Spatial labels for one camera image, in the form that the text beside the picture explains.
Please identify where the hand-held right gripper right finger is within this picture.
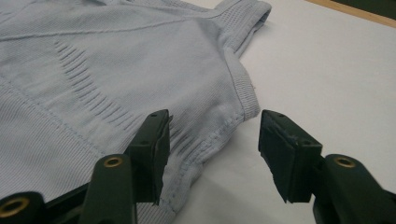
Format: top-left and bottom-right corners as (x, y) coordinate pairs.
(258, 108), (324, 204)

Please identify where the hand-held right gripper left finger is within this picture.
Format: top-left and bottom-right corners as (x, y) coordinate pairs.
(123, 108), (172, 206)

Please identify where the light blue knitted garment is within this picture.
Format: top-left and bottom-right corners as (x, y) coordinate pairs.
(0, 0), (273, 224)

